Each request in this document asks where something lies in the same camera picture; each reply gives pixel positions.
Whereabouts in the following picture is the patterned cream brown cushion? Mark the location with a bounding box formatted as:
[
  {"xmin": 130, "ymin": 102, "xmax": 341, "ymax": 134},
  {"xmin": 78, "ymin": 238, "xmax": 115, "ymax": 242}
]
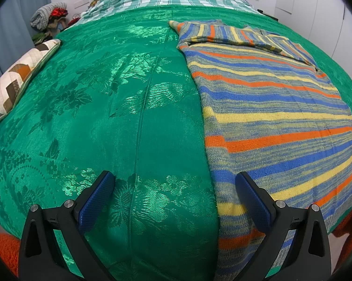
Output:
[{"xmin": 0, "ymin": 39, "xmax": 61, "ymax": 127}]

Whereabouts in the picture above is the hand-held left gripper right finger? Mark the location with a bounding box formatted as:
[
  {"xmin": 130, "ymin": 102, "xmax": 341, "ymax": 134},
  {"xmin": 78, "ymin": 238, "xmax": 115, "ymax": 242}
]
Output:
[{"xmin": 234, "ymin": 171, "xmax": 332, "ymax": 281}]

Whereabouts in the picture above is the striped knitted sweater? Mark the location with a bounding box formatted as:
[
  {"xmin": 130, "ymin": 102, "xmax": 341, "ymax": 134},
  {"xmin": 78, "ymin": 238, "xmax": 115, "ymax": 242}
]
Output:
[{"xmin": 168, "ymin": 19, "xmax": 352, "ymax": 281}]

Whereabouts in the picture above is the pile of clutter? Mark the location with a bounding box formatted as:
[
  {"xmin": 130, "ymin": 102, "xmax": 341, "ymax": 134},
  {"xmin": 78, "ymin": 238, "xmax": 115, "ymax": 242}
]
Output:
[{"xmin": 32, "ymin": 16, "xmax": 83, "ymax": 43}]

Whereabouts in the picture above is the blue grey curtain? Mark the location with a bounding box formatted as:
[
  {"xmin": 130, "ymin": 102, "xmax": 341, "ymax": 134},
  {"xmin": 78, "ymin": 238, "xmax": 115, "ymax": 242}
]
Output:
[{"xmin": 0, "ymin": 0, "xmax": 52, "ymax": 78}]

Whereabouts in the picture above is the green floral bedspread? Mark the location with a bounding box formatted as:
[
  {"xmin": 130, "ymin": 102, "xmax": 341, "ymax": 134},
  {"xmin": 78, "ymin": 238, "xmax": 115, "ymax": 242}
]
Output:
[{"xmin": 0, "ymin": 2, "xmax": 352, "ymax": 281}]

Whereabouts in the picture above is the grey knitted cloth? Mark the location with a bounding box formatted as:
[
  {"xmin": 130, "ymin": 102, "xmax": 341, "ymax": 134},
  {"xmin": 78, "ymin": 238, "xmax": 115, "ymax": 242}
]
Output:
[{"xmin": 30, "ymin": 2, "xmax": 67, "ymax": 30}]

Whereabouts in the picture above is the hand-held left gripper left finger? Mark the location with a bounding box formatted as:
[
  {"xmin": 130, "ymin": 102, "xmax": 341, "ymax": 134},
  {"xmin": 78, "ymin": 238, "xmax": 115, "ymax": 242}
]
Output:
[{"xmin": 19, "ymin": 170, "xmax": 116, "ymax": 281}]

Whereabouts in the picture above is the white wardrobe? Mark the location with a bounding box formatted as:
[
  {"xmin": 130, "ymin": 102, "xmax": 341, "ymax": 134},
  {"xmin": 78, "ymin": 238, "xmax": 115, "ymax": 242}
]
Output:
[{"xmin": 274, "ymin": 0, "xmax": 352, "ymax": 86}]

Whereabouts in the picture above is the dark nightstand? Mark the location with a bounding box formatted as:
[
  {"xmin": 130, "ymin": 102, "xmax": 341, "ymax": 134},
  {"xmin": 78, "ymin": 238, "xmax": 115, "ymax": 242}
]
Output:
[{"xmin": 257, "ymin": 8, "xmax": 279, "ymax": 21}]

